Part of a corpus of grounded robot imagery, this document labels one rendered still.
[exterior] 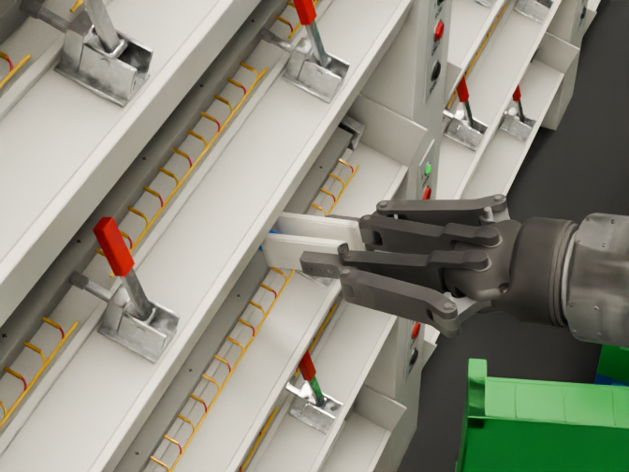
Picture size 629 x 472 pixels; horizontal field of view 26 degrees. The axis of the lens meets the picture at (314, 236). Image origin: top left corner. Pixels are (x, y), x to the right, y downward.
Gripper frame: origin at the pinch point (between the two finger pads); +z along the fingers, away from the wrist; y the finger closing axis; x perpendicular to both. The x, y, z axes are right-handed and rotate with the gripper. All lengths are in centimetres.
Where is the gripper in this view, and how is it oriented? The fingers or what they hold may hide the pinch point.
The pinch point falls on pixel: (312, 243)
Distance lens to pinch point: 103.0
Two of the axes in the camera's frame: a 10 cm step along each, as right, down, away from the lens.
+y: -3.8, 6.5, -6.6
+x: 2.0, 7.6, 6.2
